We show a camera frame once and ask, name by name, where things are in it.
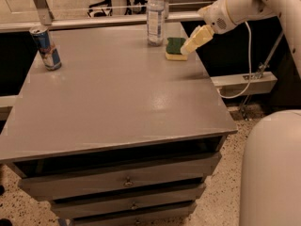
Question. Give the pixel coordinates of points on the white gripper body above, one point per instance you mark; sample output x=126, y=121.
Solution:
x=214, y=16

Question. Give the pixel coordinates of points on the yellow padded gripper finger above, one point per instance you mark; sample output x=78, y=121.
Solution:
x=190, y=45
x=195, y=34

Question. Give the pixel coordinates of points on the green and yellow sponge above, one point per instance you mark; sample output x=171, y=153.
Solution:
x=173, y=49

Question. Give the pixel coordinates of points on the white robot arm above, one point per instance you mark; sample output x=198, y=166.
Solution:
x=271, y=167

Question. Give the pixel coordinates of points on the clear plastic water bottle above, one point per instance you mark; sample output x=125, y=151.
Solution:
x=155, y=22

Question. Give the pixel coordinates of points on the grey drawer cabinet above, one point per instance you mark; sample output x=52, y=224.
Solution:
x=114, y=101

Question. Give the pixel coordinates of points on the top grey drawer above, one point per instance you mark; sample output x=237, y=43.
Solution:
x=85, y=182

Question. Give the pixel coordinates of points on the grey drawer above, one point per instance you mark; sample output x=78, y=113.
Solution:
x=135, y=218
x=85, y=182
x=129, y=201

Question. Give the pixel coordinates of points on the blue and silver drink can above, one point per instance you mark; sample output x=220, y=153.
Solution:
x=46, y=47

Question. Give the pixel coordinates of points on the bottom grey drawer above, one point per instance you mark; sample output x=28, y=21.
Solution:
x=135, y=218

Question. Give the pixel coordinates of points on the middle grey drawer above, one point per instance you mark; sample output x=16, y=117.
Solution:
x=129, y=201

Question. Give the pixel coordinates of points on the metal railing frame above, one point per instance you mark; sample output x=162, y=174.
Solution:
x=20, y=15

